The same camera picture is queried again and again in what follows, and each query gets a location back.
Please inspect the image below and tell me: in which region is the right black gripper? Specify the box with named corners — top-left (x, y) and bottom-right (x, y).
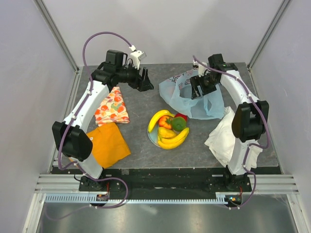
top-left (189, 73), bottom-right (218, 100)

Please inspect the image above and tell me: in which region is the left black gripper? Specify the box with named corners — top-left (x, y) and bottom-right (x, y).
top-left (117, 61), bottom-right (154, 92)

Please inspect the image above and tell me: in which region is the light blue plastic bag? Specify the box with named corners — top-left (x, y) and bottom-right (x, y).
top-left (159, 69), bottom-right (225, 120)

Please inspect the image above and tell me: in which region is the red apple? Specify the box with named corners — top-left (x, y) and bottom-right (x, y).
top-left (174, 113), bottom-right (188, 122)

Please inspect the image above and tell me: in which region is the single yellow banana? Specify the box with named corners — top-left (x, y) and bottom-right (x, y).
top-left (147, 110), bottom-right (174, 133)

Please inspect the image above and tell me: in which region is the green fake fruit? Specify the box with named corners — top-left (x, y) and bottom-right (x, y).
top-left (172, 116), bottom-right (187, 132)

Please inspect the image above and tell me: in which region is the yellow banana bunch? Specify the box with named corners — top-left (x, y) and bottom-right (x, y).
top-left (157, 127), bottom-right (190, 150)

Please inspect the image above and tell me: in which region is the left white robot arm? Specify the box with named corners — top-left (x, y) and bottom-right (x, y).
top-left (52, 50), bottom-right (154, 191)

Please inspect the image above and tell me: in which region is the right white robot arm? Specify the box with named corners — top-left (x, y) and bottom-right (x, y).
top-left (190, 54), bottom-right (270, 191)

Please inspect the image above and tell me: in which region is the floral orange cloth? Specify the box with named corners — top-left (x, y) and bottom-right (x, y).
top-left (94, 87), bottom-right (130, 127)

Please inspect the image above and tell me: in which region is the blue and cream plate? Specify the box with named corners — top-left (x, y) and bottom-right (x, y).
top-left (147, 114), bottom-right (188, 149)

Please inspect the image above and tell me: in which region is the white cloth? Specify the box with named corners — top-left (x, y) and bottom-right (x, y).
top-left (204, 106), bottom-right (263, 170)

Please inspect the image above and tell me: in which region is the yellow orange cloth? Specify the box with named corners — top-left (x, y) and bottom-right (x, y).
top-left (87, 123), bottom-right (131, 168)

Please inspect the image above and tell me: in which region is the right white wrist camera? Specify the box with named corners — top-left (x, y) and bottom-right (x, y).
top-left (193, 61), bottom-right (209, 77)

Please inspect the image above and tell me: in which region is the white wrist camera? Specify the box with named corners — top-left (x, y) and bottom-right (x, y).
top-left (129, 45), bottom-right (146, 70)
top-left (193, 61), bottom-right (209, 77)

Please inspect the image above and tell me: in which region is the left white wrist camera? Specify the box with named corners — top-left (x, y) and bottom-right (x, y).
top-left (129, 45), bottom-right (146, 70)

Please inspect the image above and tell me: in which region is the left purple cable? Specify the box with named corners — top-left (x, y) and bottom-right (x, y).
top-left (44, 31), bottom-right (133, 220)

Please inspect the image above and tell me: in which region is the purple cable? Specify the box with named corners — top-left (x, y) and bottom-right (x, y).
top-left (193, 55), bottom-right (271, 211)
top-left (44, 31), bottom-right (133, 220)

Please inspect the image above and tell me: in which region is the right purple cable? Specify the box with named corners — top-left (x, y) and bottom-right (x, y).
top-left (193, 55), bottom-right (271, 211)

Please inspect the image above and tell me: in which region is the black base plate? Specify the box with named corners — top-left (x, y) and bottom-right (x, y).
top-left (77, 167), bottom-right (251, 195)

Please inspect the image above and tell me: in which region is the slotted cable duct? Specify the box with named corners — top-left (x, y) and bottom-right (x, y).
top-left (44, 193), bottom-right (232, 204)

